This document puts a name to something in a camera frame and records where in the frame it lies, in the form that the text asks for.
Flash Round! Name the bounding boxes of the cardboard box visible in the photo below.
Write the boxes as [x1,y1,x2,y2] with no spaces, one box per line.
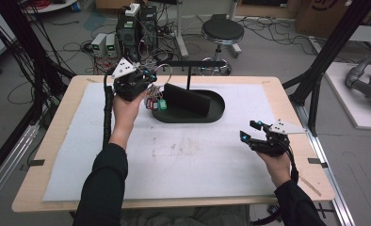
[295,0,371,40]

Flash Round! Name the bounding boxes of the person's left hand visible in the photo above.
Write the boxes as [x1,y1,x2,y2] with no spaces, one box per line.
[110,90,148,140]

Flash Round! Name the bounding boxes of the black computer tower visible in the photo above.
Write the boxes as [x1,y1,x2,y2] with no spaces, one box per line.
[116,12,141,62]
[139,5,159,52]

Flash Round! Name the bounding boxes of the key ring with coloured tags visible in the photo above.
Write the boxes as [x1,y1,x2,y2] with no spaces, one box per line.
[144,63,173,111]

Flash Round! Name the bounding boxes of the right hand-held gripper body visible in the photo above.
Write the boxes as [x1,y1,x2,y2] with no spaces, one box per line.
[249,118,309,158]

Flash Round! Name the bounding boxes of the aluminium rail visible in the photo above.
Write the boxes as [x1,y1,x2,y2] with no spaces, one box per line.
[295,103,357,226]
[0,121,40,209]

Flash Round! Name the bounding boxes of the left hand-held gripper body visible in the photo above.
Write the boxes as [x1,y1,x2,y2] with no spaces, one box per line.
[111,56,150,103]

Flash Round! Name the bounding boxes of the right hand-held gripper black cable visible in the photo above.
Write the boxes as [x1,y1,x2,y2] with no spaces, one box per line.
[284,140,300,185]

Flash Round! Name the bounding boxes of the left hand-held gripper black cable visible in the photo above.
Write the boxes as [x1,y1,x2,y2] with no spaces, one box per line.
[102,66,116,149]

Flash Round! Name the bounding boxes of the tangle of black floor cables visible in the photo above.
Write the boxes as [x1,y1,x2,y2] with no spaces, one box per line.
[241,16,319,57]

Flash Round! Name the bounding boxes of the white power strip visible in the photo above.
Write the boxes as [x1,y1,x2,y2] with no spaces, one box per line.
[124,3,141,18]

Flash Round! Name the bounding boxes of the black round stool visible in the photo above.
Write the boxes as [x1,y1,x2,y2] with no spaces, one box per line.
[201,18,246,76]

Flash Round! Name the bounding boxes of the white base board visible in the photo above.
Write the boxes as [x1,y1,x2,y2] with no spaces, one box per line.
[324,61,371,131]

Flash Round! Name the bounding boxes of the black wallet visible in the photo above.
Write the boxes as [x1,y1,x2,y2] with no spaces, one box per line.
[163,83,213,116]

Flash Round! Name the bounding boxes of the black frame post with cables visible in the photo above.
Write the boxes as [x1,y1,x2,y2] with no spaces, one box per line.
[0,0,76,130]

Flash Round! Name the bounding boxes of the person's right hand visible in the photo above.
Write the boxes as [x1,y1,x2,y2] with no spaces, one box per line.
[256,152,294,189]

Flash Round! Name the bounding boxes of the white table mat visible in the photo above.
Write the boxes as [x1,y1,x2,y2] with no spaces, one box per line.
[42,82,285,202]

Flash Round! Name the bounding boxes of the person's grey pants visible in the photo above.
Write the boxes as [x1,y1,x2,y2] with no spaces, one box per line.
[121,204,251,226]

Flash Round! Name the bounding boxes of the black tape strip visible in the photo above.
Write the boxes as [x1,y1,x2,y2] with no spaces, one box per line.
[307,157,330,169]
[27,159,46,168]

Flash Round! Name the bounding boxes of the white table leg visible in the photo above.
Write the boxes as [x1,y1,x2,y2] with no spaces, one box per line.
[173,0,190,59]

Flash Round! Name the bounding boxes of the black oval tray key stand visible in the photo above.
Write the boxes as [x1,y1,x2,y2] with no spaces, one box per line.
[150,60,226,124]

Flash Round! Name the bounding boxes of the hand-held gripper black cable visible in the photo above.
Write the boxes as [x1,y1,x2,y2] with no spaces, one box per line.
[284,140,300,185]
[102,66,116,149]

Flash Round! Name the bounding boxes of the grey power supply unit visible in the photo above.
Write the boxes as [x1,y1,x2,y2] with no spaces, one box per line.
[105,33,118,58]
[90,33,108,58]

